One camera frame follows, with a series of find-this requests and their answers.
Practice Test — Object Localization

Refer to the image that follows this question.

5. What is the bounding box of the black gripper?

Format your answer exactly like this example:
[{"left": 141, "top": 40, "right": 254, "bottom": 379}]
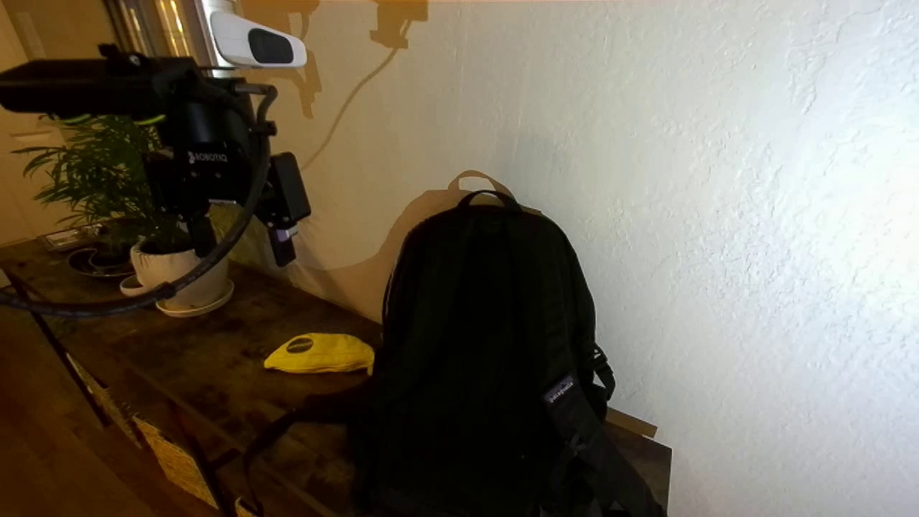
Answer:
[{"left": 141, "top": 66, "right": 315, "bottom": 269}]

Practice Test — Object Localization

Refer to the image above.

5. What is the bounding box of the black backpack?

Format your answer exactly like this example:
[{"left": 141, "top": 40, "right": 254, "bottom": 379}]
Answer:
[{"left": 238, "top": 188, "right": 671, "bottom": 517}]

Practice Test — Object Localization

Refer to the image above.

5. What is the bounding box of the white plant pot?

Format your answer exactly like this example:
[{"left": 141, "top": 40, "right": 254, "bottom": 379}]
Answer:
[{"left": 126, "top": 239, "right": 234, "bottom": 310}]

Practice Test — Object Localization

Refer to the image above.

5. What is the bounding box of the white pot saucer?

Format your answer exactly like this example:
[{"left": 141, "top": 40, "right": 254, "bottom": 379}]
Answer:
[{"left": 151, "top": 278, "right": 238, "bottom": 323}]

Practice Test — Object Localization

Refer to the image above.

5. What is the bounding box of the small white dish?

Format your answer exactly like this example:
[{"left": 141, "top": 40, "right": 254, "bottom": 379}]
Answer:
[{"left": 116, "top": 272, "right": 154, "bottom": 301}]

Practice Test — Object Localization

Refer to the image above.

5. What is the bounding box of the dark round plant saucer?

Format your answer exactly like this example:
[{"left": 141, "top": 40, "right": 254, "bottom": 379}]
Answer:
[{"left": 65, "top": 241, "right": 132, "bottom": 281}]

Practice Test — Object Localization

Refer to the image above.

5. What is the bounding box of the green palm houseplant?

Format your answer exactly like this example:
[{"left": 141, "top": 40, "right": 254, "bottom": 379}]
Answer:
[{"left": 12, "top": 113, "right": 195, "bottom": 258}]

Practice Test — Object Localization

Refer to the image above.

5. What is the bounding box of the dark wooden sideboard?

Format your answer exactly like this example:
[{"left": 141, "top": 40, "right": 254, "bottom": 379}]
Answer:
[{"left": 3, "top": 269, "right": 240, "bottom": 517}]

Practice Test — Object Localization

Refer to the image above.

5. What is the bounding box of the white door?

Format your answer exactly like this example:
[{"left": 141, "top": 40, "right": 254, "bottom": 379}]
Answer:
[{"left": 0, "top": 117, "right": 46, "bottom": 248}]

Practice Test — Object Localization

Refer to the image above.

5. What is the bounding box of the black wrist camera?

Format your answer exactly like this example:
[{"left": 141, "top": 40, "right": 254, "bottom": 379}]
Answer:
[{"left": 0, "top": 54, "right": 201, "bottom": 124}]

